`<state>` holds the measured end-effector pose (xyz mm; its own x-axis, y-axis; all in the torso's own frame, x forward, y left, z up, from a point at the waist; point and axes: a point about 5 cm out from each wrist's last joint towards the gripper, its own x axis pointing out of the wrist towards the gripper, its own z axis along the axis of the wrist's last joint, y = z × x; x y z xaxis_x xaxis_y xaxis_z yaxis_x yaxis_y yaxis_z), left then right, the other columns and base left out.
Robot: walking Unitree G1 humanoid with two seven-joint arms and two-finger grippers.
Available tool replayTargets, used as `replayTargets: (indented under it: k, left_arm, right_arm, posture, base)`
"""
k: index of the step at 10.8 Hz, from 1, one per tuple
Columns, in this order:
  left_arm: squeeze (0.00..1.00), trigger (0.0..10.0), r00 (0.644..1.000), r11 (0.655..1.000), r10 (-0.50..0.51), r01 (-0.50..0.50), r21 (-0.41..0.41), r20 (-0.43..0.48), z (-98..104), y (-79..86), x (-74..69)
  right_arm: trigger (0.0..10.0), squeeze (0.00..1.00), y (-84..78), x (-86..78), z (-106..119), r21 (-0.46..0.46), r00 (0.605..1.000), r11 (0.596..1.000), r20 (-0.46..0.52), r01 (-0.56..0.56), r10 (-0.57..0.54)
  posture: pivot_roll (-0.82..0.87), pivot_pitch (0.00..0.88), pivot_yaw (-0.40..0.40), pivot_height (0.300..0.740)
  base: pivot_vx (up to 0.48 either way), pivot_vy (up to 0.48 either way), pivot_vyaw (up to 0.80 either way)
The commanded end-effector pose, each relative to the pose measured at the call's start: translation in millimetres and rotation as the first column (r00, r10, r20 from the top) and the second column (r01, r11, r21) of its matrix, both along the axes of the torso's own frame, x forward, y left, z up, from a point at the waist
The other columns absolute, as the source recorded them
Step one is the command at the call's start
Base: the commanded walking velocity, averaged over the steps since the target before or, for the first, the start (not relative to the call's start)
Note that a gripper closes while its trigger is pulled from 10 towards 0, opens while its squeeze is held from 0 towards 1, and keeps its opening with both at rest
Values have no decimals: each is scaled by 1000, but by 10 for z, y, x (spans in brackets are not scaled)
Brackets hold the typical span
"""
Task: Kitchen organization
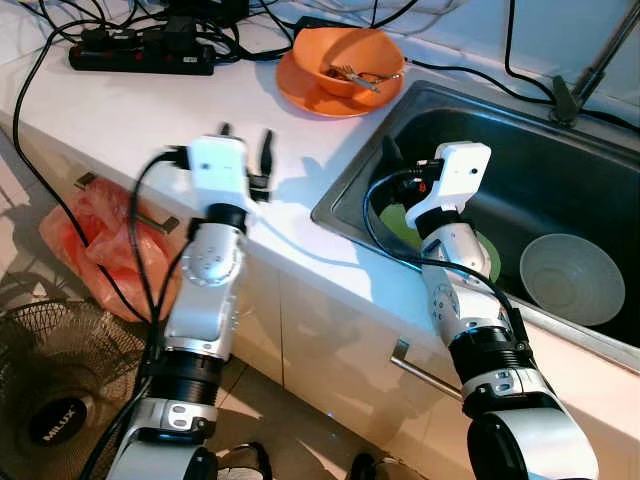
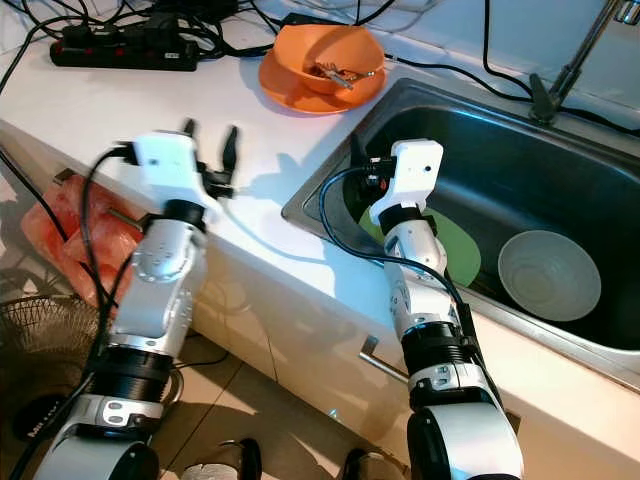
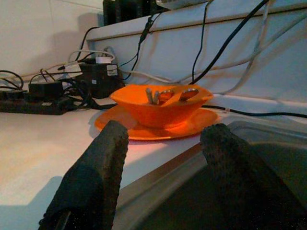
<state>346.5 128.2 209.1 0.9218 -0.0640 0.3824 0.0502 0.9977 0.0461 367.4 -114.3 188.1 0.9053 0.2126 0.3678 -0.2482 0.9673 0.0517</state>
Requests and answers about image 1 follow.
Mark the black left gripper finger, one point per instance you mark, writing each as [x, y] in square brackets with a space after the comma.
[226, 131]
[267, 155]

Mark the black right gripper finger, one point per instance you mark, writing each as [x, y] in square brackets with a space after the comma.
[392, 155]

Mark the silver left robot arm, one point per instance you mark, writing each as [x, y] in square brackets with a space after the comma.
[205, 290]

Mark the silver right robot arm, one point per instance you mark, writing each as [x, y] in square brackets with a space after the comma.
[460, 300]

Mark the green plate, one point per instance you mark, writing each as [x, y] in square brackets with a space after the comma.
[398, 225]

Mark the orange plastic plate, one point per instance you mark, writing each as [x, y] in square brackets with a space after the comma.
[300, 92]

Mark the black power strip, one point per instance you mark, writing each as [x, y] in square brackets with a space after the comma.
[140, 55]

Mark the stainless steel sink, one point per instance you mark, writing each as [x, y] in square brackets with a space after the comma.
[540, 180]

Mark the black power adapter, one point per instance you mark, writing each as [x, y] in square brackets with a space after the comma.
[318, 23]

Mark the metal faucet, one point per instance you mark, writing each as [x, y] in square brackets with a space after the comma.
[565, 100]

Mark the red plastic bag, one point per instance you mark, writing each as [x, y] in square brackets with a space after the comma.
[100, 250]

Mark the pale grey bowl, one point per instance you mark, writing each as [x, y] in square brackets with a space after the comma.
[572, 280]

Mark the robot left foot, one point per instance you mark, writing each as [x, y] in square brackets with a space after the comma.
[245, 462]

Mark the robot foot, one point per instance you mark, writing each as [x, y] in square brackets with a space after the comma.
[385, 468]
[245, 462]

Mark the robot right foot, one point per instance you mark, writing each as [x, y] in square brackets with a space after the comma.
[385, 468]

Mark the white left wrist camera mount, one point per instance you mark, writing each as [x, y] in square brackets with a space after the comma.
[220, 170]

